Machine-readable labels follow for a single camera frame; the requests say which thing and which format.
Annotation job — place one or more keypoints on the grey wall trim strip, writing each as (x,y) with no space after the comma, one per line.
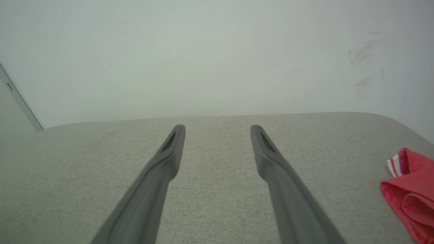
(20,101)

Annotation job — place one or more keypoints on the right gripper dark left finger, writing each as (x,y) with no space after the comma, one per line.
(145,203)

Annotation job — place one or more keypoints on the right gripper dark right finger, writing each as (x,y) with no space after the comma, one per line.
(291,210)

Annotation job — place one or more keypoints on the red and white jersey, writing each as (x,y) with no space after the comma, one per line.
(413,189)

